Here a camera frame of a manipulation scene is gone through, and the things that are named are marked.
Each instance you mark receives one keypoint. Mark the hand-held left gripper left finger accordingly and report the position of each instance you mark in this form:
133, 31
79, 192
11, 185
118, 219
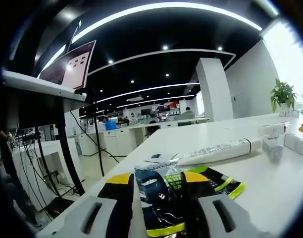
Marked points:
121, 210

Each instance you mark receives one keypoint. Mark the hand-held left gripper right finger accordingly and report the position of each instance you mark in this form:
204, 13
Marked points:
191, 213

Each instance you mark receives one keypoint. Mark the white skincare bottle black band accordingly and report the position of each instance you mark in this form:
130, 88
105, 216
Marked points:
296, 143

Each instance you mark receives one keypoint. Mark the white skincare tube red band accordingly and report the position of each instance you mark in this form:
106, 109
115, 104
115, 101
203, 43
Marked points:
275, 128

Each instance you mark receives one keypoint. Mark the black green skincare sachet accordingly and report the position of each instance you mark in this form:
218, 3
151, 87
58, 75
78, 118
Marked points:
156, 198

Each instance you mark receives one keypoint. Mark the long white skincare tube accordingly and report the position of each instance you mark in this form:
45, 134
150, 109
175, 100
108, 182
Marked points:
216, 151

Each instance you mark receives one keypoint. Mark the blue storage bin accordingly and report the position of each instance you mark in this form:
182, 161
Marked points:
111, 125

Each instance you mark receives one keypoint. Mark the green potted plant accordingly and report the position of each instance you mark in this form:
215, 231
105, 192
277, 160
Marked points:
283, 94

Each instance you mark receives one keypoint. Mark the small white black sachet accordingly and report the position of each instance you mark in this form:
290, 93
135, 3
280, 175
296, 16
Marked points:
155, 157

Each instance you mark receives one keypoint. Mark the white office counter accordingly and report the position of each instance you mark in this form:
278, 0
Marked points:
121, 138

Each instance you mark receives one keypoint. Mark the thin black tripod pole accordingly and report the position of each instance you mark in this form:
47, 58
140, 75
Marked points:
99, 138

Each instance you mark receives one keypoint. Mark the white raised shelf board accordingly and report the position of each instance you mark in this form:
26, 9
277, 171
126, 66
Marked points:
40, 85

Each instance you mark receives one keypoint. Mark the monitor with pink screen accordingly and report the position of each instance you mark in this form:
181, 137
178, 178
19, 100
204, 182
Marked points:
74, 67

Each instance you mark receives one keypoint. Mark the thick black stand post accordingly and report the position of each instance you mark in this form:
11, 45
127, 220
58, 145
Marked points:
67, 153

